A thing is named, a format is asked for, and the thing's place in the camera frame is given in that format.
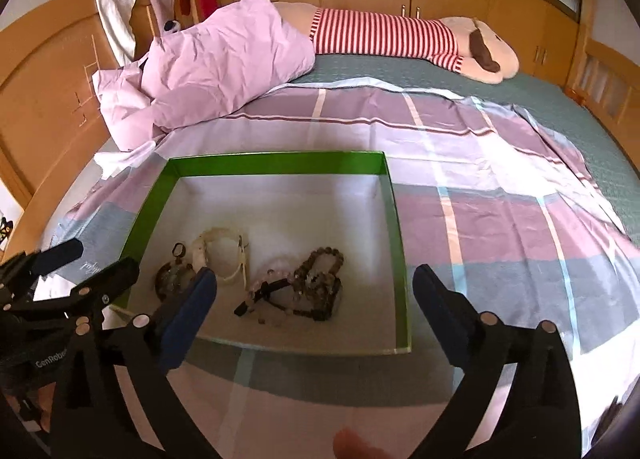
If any green silver pendant ornament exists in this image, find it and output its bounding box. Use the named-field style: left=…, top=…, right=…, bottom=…
left=154, top=242, right=195, bottom=302

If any white wrist watch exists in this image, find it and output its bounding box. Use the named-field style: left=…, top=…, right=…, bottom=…
left=189, top=227, right=247, bottom=289

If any black hair band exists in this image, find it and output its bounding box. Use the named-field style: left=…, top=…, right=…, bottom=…
left=233, top=274, right=342, bottom=321

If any dark wooden bead bracelet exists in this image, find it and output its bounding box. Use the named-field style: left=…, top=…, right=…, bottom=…
left=292, top=245, right=346, bottom=323

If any right hand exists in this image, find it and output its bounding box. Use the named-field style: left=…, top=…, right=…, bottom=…
left=333, top=427, right=392, bottom=459

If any wooden headboard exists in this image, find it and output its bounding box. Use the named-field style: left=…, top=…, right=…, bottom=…
left=1, top=0, right=117, bottom=260

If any patchwork bed cover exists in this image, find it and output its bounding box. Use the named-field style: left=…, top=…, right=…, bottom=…
left=47, top=78, right=639, bottom=458

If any green cardboard box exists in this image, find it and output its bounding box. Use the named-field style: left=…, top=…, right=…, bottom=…
left=117, top=151, right=411, bottom=356

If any green quilted mattress pad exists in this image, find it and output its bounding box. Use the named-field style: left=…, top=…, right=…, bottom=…
left=297, top=55, right=640, bottom=242

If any white cloth on headboard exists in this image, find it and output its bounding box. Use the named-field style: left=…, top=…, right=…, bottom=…
left=94, top=0, right=136, bottom=67

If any pink crumpled quilt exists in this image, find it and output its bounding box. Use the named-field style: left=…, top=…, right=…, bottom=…
left=92, top=0, right=317, bottom=151

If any wooden bed footboard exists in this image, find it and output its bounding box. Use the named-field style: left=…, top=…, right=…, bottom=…
left=564, top=38, right=640, bottom=171

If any striped plush toy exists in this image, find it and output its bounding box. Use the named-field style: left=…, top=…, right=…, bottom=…
left=276, top=2, right=520, bottom=85

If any pink crystal bracelet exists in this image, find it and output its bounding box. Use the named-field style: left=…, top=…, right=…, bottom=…
left=244, top=265, right=302, bottom=327

